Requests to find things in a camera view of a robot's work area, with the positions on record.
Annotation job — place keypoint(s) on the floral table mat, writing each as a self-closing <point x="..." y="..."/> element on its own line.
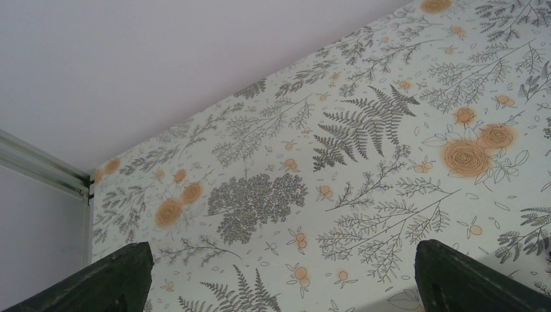
<point x="310" y="189"/>

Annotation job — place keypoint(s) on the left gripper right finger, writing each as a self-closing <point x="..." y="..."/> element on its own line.
<point x="449" y="280"/>

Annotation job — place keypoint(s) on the left frame post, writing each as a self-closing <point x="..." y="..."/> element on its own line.
<point x="24" y="158"/>

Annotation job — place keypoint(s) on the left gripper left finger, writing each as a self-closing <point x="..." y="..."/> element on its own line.
<point x="118" y="282"/>

